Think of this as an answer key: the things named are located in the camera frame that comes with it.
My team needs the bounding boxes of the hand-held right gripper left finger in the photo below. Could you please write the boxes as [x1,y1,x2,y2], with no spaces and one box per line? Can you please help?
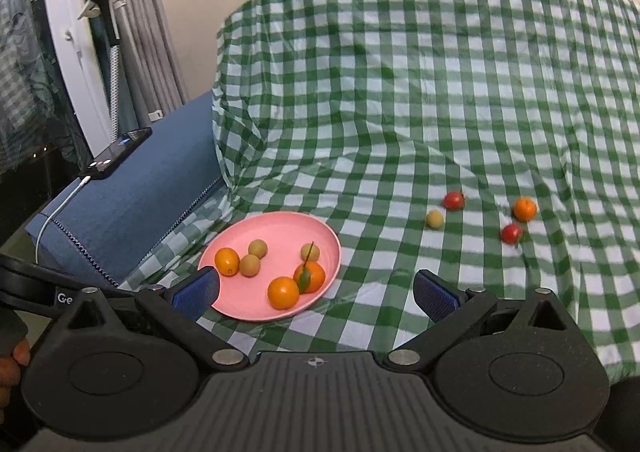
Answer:
[60,266,251,374]

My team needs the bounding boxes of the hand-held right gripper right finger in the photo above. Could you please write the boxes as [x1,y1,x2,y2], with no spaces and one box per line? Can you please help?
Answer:
[382,269,576,373]

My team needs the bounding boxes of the pink plate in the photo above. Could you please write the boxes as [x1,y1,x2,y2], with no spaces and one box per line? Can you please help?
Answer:
[197,211,342,323]

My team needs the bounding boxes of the leafy small orange mandarin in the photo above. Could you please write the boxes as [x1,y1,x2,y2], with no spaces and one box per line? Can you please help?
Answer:
[293,241,327,295]

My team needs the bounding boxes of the person's left hand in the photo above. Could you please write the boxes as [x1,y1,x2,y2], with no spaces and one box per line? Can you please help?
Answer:
[0,339,32,425]

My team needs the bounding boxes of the black smartphone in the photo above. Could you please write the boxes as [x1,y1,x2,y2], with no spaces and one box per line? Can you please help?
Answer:
[77,127,153,180]

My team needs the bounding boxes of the green checked tablecloth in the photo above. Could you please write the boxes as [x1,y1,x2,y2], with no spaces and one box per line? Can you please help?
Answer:
[117,0,640,383]

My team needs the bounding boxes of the white charging cable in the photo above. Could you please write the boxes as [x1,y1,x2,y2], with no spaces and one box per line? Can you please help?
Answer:
[35,175,93,263]

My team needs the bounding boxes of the braided patterned cable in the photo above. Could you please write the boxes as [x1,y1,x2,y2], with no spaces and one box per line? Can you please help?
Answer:
[107,46,122,143]

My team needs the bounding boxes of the white ring light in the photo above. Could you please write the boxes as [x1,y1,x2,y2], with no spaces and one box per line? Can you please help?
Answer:
[39,0,123,158]

